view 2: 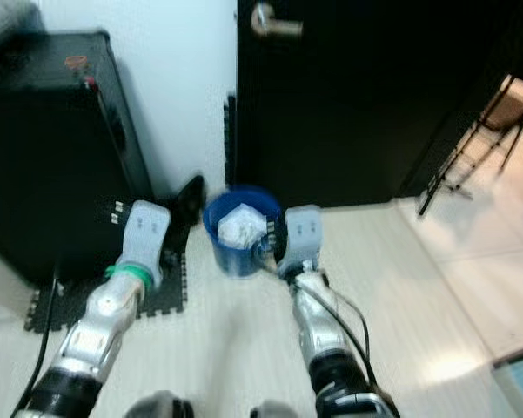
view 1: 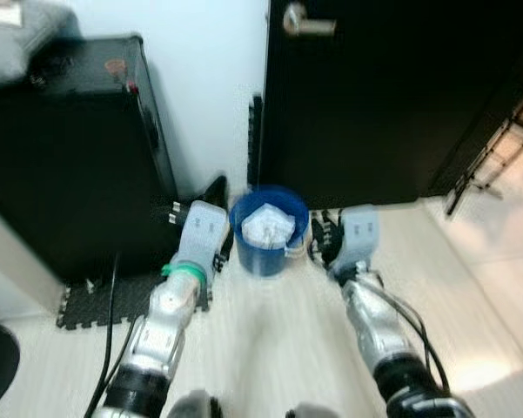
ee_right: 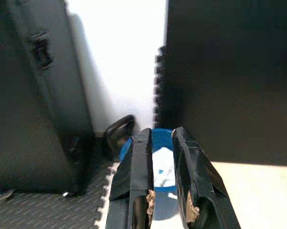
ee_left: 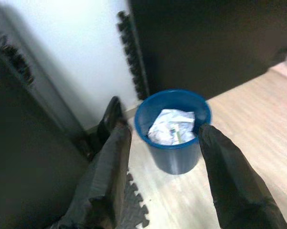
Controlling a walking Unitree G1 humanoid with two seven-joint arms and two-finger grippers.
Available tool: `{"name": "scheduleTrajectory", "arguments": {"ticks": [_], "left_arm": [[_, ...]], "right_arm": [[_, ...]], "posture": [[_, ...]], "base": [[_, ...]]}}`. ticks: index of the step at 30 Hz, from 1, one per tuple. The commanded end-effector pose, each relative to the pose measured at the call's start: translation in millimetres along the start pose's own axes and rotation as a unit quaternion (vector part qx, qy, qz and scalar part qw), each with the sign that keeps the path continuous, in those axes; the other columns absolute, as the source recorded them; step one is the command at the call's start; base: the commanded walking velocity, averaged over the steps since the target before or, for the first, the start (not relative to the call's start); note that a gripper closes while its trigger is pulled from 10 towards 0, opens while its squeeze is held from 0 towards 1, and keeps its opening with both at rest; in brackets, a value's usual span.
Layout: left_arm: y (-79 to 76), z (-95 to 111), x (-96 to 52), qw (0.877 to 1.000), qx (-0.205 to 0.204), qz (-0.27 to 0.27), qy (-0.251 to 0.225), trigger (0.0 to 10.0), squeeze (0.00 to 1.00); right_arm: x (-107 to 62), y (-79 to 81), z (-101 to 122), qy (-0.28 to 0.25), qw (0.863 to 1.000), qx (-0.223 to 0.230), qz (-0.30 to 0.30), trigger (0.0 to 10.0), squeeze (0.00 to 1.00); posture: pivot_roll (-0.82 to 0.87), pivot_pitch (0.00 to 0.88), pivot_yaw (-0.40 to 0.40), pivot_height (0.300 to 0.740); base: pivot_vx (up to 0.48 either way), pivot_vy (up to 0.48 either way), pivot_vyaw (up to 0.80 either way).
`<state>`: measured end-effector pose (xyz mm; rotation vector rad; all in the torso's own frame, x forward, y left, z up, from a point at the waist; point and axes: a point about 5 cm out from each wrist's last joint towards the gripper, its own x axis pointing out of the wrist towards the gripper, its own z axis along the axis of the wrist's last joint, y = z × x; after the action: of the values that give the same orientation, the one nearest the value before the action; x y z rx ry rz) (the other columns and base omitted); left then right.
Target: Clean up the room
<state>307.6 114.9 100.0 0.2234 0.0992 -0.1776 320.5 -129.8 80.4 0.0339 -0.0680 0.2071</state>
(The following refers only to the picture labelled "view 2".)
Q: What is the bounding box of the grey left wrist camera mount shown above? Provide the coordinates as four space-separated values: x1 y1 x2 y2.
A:
126 200 171 284

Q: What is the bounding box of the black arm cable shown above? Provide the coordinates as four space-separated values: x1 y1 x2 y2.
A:
17 202 130 418
300 279 384 401

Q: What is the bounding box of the blue plastic waste bin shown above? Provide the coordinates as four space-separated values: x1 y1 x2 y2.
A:
203 185 284 278

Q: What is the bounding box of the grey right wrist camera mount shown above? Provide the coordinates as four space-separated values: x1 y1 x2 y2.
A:
283 205 323 275

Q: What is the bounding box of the black metal rack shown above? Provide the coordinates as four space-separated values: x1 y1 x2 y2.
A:
418 74 523 217

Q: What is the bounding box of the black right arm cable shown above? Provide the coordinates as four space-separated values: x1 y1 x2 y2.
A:
300 279 384 401

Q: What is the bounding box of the black foam floor mat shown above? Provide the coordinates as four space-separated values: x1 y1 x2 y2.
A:
24 257 188 332

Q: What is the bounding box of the robot leg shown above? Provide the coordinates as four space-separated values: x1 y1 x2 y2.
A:
251 401 305 418
135 392 192 418

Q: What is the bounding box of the black door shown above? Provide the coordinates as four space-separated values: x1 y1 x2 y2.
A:
235 0 523 208

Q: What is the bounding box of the robot right leg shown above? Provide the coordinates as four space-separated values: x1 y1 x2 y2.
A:
251 401 305 418

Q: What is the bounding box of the white crumpled paper waste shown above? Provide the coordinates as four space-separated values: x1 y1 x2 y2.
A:
216 203 269 246

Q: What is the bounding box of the robot left leg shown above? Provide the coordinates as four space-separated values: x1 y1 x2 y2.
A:
135 392 192 418

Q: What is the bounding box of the silver door handle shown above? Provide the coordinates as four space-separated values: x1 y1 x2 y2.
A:
251 3 304 37

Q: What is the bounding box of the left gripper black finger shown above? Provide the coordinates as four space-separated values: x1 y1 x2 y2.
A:
172 174 207 219

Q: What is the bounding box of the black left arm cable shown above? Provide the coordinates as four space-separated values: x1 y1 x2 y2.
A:
17 202 130 418

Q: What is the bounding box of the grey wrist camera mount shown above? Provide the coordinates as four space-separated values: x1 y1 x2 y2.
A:
126 200 171 284
283 205 323 275

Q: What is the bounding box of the grey cushion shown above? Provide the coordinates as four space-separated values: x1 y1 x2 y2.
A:
0 0 40 53

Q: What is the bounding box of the black cabinet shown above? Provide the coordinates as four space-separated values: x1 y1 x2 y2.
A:
0 30 153 284

